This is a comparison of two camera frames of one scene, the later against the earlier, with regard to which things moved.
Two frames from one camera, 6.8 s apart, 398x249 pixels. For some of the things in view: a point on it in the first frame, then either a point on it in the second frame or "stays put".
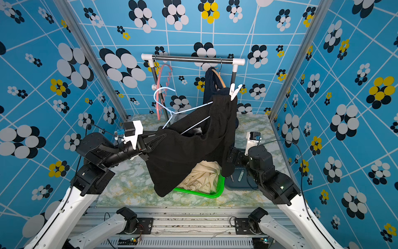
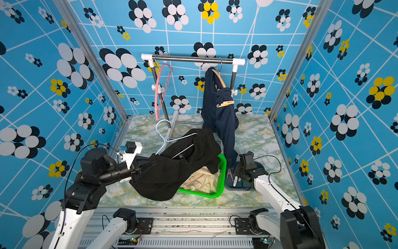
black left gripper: (145, 144) → (138, 167)
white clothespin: (233, 93) → (235, 180)
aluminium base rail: (187, 227) stays put
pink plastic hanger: (171, 70) stays put
